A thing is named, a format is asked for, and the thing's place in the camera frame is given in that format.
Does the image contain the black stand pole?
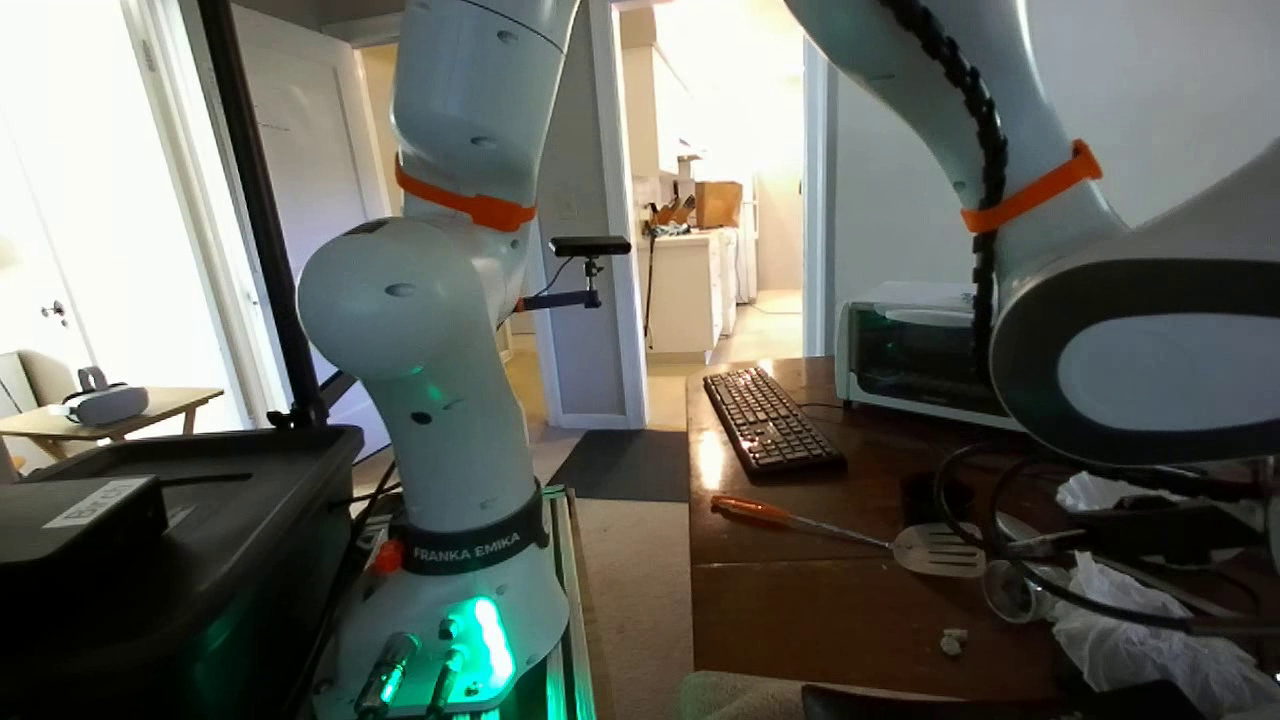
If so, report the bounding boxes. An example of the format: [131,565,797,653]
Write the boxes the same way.
[197,0,339,438]

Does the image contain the crumpled white plastic bag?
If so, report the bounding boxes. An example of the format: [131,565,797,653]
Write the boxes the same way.
[1043,554,1280,720]

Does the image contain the black computer keyboard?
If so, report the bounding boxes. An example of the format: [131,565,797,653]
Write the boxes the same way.
[700,359,851,485]

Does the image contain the black stereo camera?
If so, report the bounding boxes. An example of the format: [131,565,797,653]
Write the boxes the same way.
[548,233,635,265]

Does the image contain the white VR headset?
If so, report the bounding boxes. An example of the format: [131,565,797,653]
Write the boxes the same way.
[62,365,153,432]

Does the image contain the small black cup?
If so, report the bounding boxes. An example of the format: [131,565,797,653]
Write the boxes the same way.
[902,464,978,527]

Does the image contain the white fluted paper bowl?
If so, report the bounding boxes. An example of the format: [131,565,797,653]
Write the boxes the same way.
[1056,464,1266,523]

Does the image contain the small glass jar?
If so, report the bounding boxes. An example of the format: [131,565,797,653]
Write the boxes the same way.
[981,558,1059,627]

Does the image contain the white kitchen counter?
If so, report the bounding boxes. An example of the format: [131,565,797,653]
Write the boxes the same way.
[644,216,765,359]

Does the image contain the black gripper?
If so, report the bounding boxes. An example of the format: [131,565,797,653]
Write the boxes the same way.
[1064,494,1266,565]

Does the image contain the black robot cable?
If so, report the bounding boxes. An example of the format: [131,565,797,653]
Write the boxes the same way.
[877,0,1280,641]

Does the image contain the flat black labelled box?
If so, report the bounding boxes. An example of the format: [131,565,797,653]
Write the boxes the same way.
[0,472,174,574]

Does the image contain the orange handled metal spatula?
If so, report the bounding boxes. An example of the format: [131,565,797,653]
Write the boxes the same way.
[710,494,994,586]

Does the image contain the beige armchair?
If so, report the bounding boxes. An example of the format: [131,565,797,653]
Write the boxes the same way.
[0,348,80,482]

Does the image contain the brown box on counter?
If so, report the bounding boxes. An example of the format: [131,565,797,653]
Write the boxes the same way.
[691,175,749,233]

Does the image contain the black robot control box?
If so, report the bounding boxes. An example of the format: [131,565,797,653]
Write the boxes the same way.
[0,423,369,720]

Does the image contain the white microwave oven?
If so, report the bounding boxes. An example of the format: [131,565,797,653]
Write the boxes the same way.
[832,292,1020,432]

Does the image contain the light wooden side table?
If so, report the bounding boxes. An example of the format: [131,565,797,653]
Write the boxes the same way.
[0,385,230,472]

